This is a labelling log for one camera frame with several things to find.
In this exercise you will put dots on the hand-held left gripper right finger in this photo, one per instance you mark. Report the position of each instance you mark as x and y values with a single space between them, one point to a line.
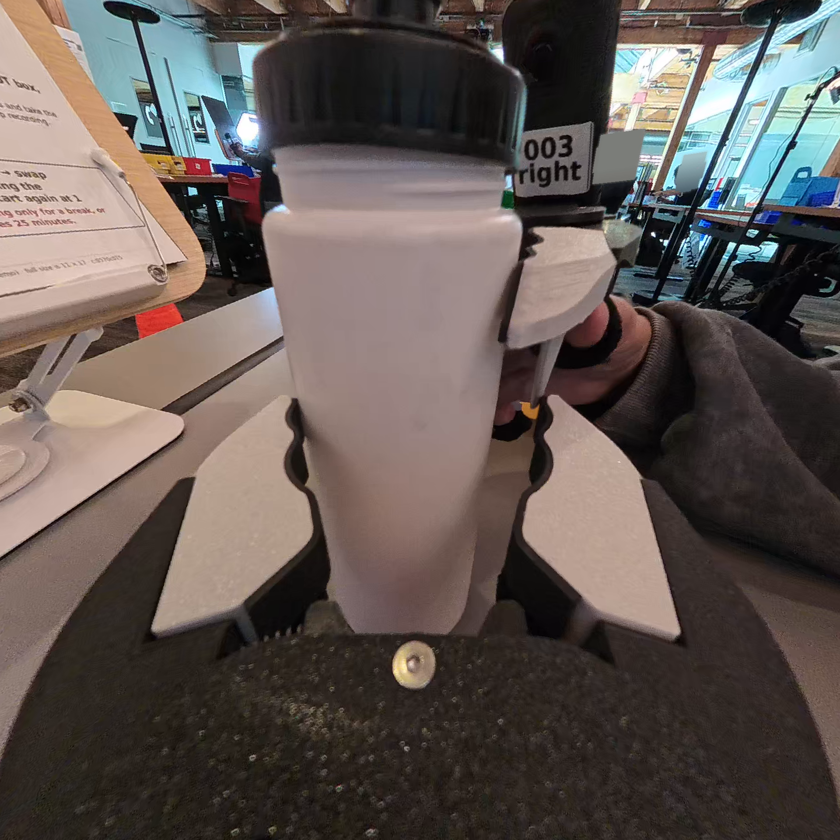
597 531

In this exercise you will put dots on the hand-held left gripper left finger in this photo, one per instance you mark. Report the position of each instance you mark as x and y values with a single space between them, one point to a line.
236 525

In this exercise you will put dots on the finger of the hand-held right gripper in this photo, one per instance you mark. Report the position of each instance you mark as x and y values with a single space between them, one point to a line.
564 282

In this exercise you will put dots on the black bottle lid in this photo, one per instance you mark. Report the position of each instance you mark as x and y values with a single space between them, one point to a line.
387 85

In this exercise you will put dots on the white plastic bottle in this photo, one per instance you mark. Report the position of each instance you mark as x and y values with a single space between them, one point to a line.
394 394

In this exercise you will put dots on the person's right forearm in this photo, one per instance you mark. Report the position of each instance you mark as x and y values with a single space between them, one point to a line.
735 407

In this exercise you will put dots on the orange traffic cone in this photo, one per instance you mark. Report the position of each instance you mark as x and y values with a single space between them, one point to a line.
157 320

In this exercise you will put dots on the blue background bins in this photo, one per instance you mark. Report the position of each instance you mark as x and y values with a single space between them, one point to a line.
814 190

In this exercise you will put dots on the red chair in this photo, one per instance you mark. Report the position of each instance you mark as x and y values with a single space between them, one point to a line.
244 197

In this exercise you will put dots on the small red bin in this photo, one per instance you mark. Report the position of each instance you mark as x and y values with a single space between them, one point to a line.
197 165

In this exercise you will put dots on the small yellow bins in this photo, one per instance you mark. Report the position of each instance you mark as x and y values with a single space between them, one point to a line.
164 164

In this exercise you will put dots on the printed instruction sheet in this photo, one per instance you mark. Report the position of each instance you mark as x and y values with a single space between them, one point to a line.
52 197

